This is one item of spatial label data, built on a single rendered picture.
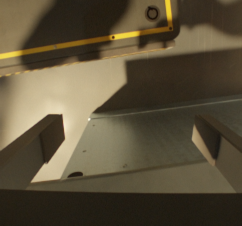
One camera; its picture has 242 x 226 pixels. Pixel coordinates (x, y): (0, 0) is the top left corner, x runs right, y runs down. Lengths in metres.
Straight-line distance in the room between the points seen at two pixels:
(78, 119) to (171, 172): 0.66
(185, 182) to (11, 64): 0.50
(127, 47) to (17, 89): 0.60
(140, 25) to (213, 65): 0.53
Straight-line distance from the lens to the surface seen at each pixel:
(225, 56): 0.98
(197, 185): 0.25
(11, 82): 0.94
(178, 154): 0.38
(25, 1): 0.57
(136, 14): 0.52
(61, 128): 0.16
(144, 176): 0.25
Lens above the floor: 0.81
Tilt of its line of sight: 79 degrees down
